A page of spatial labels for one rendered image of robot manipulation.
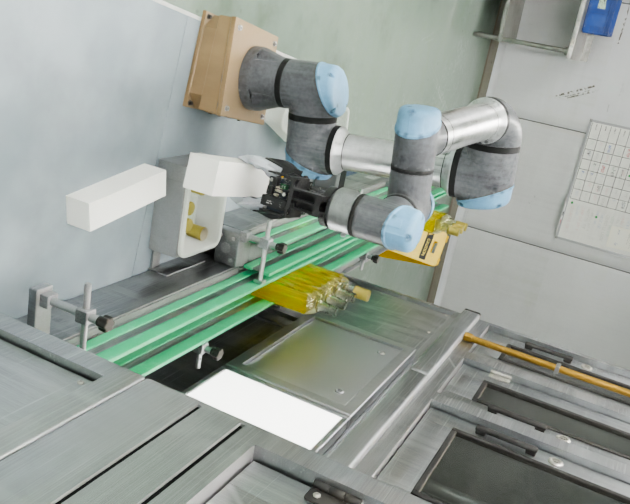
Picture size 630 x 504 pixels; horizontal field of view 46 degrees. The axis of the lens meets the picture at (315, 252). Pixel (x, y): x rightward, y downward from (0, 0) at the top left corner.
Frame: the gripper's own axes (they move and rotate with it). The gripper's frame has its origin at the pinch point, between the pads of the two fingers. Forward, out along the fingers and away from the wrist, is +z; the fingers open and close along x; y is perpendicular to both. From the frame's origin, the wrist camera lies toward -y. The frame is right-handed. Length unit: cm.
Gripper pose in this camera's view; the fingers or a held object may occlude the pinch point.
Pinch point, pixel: (241, 178)
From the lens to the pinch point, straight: 137.3
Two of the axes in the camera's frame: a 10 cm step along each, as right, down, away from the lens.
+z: -8.8, -2.9, 3.7
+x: -2.5, 9.5, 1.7
